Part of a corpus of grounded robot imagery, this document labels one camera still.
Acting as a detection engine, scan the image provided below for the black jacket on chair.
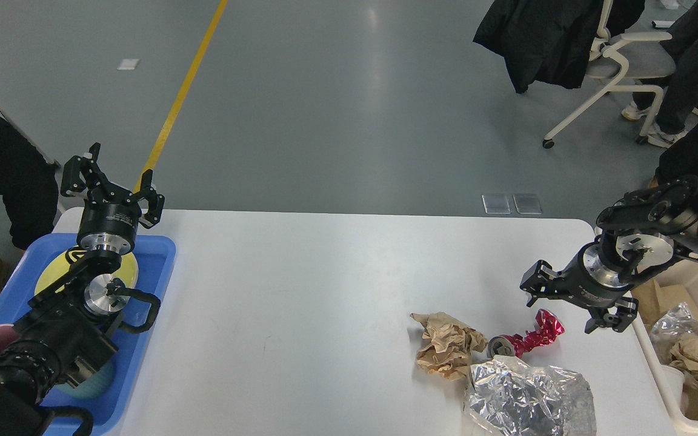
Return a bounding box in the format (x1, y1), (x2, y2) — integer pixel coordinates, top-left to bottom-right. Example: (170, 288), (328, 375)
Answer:
(473, 1), (604, 94)

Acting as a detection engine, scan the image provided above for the brown paper ball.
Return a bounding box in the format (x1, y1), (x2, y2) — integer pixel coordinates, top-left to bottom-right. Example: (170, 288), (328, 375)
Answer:
(410, 312), (488, 381)

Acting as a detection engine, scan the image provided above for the yellow plate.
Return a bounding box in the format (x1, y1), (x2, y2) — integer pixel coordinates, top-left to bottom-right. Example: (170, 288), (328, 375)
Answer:
(34, 246), (139, 295)

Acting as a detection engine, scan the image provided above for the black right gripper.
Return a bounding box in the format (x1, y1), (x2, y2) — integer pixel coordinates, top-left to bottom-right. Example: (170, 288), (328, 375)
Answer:
(520, 242), (639, 334)

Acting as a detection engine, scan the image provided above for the aluminium foil sheet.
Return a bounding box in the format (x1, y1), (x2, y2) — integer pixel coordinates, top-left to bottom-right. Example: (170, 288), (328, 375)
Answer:
(463, 355), (597, 435)
(649, 303), (698, 384)

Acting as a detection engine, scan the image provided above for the red foil wrapper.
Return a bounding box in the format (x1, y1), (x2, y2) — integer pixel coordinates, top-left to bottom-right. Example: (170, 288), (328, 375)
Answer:
(487, 309), (565, 358)

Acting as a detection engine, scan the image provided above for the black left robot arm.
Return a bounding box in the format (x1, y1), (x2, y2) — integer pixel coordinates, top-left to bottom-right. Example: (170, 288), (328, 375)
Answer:
(0, 143), (165, 435)

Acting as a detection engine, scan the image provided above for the white office chair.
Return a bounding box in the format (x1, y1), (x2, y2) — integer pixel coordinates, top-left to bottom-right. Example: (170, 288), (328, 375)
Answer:
(541, 1), (676, 149)

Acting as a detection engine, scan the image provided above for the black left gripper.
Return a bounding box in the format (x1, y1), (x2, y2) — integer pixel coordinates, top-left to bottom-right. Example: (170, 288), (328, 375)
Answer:
(61, 143), (165, 255)

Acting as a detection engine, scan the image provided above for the green grey mug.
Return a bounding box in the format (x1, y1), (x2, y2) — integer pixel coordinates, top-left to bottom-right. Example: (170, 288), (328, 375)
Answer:
(55, 360), (116, 400)

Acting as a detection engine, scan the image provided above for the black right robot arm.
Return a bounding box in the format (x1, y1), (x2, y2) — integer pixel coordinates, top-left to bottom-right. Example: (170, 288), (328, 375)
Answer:
(520, 176), (698, 334)

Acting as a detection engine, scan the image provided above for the person in black clothes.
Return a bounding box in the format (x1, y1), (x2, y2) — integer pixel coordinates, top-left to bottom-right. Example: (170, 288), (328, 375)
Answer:
(0, 116), (58, 251)

